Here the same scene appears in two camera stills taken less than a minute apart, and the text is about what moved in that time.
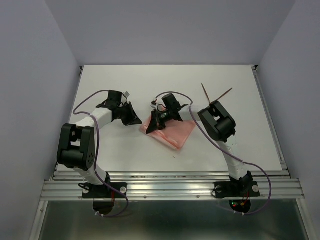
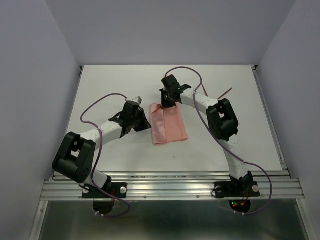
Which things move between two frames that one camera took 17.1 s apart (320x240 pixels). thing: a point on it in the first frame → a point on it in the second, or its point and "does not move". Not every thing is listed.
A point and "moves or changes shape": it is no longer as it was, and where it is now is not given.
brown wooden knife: [206, 93] does not move
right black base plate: [233, 189] does not move
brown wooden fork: [224, 94] does not move
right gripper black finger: [155, 124] → [167, 101]
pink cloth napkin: [175, 133] moves or changes shape
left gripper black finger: [129, 116] → [141, 122]
